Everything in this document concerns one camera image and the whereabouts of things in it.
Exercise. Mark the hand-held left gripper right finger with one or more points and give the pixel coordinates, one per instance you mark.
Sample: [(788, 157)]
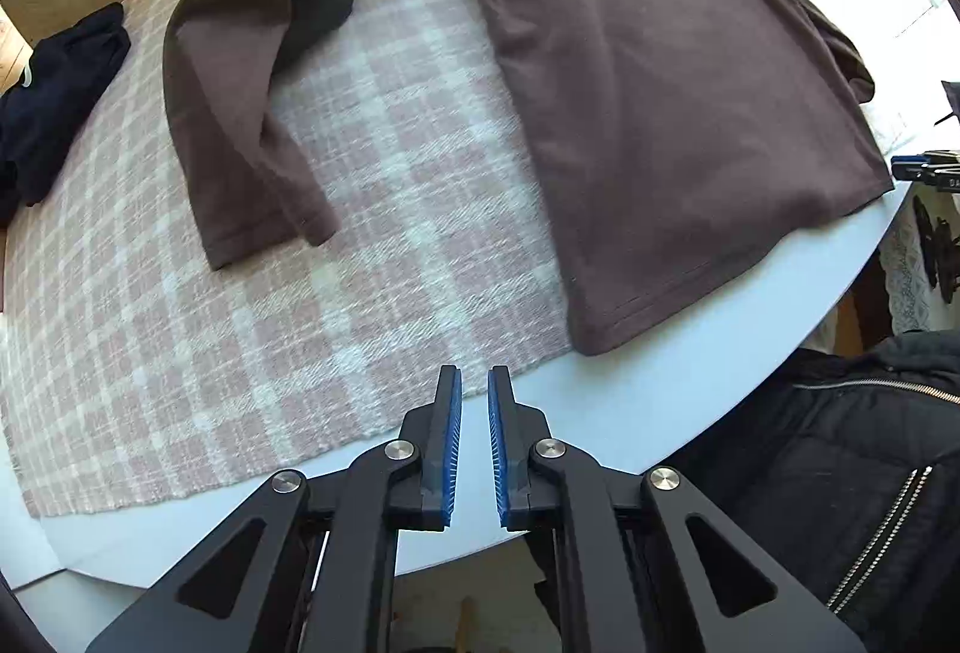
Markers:
[(499, 450)]

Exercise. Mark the pink plaid blanket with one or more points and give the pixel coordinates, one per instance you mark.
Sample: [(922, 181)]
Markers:
[(375, 210)]

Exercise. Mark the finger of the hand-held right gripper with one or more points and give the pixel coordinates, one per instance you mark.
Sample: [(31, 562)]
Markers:
[(919, 167)]

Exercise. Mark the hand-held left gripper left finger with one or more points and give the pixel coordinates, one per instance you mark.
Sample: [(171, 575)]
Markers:
[(448, 450)]

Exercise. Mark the person's black zipped jacket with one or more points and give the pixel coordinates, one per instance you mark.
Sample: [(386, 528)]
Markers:
[(825, 473)]

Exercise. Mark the brown long-sleeved sweater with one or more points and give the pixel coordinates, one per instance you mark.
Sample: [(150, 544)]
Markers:
[(660, 98)]

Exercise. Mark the dark navy garment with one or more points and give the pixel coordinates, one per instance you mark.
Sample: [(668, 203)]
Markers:
[(60, 98)]

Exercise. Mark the pine slat board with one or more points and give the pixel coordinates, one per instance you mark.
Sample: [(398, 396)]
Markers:
[(11, 44)]

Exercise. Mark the white lace cloth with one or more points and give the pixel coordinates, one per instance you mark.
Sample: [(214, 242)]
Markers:
[(907, 293)]

